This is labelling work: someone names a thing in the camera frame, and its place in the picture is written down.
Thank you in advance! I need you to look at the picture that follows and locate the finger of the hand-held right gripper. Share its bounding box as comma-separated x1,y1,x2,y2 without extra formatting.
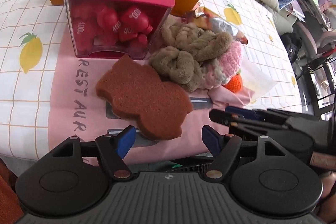
225,106,315,122
209,109,289,141

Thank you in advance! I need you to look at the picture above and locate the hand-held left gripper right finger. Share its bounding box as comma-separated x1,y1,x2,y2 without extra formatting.
202,125,286,179

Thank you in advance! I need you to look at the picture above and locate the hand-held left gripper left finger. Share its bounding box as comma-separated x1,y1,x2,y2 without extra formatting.
50,126,137,179

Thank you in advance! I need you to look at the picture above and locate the pink cloth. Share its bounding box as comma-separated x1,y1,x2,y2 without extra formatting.
207,86,254,110

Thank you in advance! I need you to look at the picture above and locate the white translucent plastic bag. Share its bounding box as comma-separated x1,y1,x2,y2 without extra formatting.
240,57,278,104

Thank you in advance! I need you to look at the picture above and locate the brown sponge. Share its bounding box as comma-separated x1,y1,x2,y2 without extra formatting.
95,55,194,140

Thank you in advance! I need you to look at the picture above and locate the pink white crochet piece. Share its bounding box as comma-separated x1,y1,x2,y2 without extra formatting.
199,42,243,90

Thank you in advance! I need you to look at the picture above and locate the person's right hand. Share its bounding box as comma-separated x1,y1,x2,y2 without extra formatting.
319,171,336,214

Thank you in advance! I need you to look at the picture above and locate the black metal rack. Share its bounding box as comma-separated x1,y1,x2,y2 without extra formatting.
299,55,336,121

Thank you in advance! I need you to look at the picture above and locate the pink lettered mat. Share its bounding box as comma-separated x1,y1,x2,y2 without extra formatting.
49,10,260,161

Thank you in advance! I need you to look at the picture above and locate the black backpack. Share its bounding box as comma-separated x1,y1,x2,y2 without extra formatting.
283,34,303,63

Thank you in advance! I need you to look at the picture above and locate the crinkly snack packet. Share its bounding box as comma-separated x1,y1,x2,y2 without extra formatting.
194,3,248,45

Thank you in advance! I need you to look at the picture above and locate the pink desk chair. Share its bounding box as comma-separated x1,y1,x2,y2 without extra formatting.
295,21,336,58

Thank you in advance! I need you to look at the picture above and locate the pile of red plastic pieces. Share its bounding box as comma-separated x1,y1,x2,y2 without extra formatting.
70,1,154,55

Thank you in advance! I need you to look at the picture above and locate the reddish brown cloth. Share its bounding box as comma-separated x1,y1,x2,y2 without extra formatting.
0,158,23,224

